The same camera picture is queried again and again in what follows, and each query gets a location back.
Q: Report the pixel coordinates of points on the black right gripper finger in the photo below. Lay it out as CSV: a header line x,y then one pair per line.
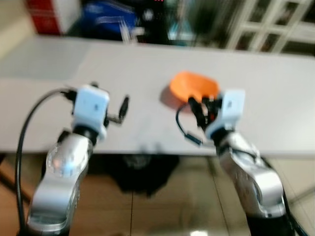
x,y
197,110

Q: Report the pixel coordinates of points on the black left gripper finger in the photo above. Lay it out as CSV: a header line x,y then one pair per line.
x,y
94,85
124,108

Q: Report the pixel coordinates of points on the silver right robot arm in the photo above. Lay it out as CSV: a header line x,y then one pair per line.
x,y
251,172

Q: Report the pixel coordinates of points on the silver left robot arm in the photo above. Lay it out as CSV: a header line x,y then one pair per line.
x,y
61,172

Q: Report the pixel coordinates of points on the black chair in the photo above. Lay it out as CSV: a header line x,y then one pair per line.
x,y
142,172

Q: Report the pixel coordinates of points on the blue bag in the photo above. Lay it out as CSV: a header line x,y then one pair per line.
x,y
108,17

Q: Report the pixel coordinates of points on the red and white box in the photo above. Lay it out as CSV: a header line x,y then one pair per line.
x,y
49,14

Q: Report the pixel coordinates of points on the black shelf with items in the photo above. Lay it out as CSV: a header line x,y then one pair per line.
x,y
157,19

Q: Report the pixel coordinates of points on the white glass door cabinet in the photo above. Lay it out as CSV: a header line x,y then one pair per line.
x,y
275,24

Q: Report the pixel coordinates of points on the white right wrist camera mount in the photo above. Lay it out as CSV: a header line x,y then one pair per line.
x,y
231,108

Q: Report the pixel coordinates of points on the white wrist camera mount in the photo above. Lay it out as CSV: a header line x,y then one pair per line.
x,y
231,108
91,105

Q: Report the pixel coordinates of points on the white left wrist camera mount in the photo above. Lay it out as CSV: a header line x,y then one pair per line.
x,y
91,105

